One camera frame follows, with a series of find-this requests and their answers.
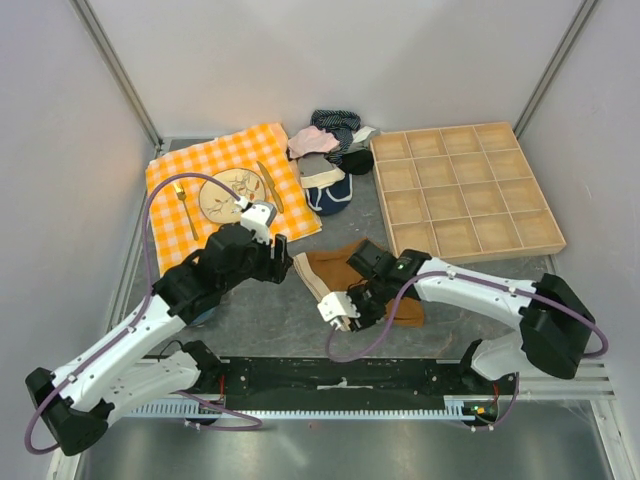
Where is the brown underwear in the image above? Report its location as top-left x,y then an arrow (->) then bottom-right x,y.
293,238 -> 425,327

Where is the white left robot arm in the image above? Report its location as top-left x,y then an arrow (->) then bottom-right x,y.
25,223 -> 292,456

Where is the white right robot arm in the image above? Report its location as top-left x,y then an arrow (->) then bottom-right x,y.
347,240 -> 595,394

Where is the navy blue underwear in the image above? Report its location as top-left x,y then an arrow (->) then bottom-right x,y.
305,174 -> 353,216

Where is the grey beige underwear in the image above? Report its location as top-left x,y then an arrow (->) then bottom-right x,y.
297,153 -> 345,189

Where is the pink underwear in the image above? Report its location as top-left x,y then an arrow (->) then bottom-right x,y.
288,126 -> 340,159

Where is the black underwear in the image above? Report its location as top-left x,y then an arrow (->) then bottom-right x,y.
339,149 -> 374,176

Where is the white grey underwear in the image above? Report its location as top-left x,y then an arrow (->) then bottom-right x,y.
346,126 -> 381,154

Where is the striped dark underwear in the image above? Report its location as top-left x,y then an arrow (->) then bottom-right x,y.
310,109 -> 361,147

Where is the beige floral plate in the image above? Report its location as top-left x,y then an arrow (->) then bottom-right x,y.
198,168 -> 266,224

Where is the blue bowl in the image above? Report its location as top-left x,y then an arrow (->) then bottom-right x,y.
187,302 -> 219,328

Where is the orange checkered cloth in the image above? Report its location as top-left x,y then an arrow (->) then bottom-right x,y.
146,123 -> 322,273

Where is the gold knife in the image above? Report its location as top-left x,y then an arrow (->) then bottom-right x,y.
257,162 -> 284,214

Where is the gold fork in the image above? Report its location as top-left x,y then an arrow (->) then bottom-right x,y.
173,181 -> 199,241

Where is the wooden compartment tray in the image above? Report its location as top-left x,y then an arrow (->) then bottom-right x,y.
371,122 -> 566,264

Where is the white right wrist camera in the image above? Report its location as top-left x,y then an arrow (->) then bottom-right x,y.
317,292 -> 360,332

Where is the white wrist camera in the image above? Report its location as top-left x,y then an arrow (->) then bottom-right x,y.
240,201 -> 278,245
317,292 -> 360,332

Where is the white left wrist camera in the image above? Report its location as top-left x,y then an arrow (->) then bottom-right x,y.
240,201 -> 278,245

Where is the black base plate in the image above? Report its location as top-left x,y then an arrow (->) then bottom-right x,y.
187,357 -> 514,410

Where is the grey cable duct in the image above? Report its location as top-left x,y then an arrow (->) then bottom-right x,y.
125,397 -> 476,421

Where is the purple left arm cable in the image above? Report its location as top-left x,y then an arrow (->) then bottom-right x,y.
23,172 -> 264,456

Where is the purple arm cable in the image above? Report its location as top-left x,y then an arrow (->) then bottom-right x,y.
324,272 -> 611,432
23,172 -> 264,456

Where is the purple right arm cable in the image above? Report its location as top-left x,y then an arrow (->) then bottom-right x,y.
324,272 -> 611,432

